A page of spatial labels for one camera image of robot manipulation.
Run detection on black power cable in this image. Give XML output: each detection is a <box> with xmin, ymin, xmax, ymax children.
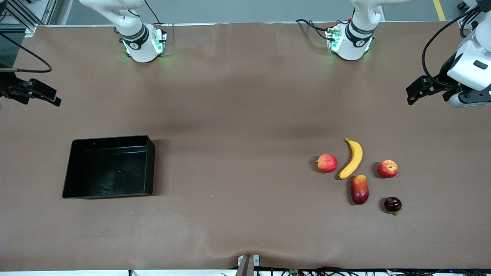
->
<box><xmin>144</xmin><ymin>0</ymin><xmax>163</xmax><ymax>25</ymax></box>
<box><xmin>295</xmin><ymin>18</ymin><xmax>351</xmax><ymax>41</ymax></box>

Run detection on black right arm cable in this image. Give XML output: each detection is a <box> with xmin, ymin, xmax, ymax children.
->
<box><xmin>0</xmin><ymin>33</ymin><xmax>53</xmax><ymax>73</ymax></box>

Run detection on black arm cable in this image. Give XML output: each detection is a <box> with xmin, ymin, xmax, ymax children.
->
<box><xmin>421</xmin><ymin>6</ymin><xmax>480</xmax><ymax>87</ymax></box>
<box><xmin>0</xmin><ymin>33</ymin><xmax>53</xmax><ymax>73</ymax></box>

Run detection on brown table cover mat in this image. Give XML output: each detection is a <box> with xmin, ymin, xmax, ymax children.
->
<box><xmin>0</xmin><ymin>22</ymin><xmax>491</xmax><ymax>271</ymax></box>

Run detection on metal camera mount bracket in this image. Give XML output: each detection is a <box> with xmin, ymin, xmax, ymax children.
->
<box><xmin>237</xmin><ymin>254</ymin><xmax>260</xmax><ymax>276</ymax></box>

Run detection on red apple left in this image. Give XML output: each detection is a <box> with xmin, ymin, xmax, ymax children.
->
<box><xmin>315</xmin><ymin>154</ymin><xmax>338</xmax><ymax>174</ymax></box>

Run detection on black plastic box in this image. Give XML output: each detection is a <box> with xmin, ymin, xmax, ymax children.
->
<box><xmin>62</xmin><ymin>135</ymin><xmax>156</xmax><ymax>199</ymax></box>

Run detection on red yellow mango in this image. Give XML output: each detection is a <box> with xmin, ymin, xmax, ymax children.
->
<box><xmin>350</xmin><ymin>174</ymin><xmax>369</xmax><ymax>205</ymax></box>

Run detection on aluminium frame profile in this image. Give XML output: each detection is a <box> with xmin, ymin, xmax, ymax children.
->
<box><xmin>0</xmin><ymin>0</ymin><xmax>58</xmax><ymax>38</ymax></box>

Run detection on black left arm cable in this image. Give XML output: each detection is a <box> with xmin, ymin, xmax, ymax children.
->
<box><xmin>421</xmin><ymin>6</ymin><xmax>480</xmax><ymax>87</ymax></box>

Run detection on yellow banana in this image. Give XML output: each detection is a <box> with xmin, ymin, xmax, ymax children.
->
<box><xmin>338</xmin><ymin>138</ymin><xmax>363</xmax><ymax>180</ymax></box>

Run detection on red yellow apple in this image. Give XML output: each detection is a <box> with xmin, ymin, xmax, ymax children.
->
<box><xmin>377</xmin><ymin>160</ymin><xmax>399</xmax><ymax>178</ymax></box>

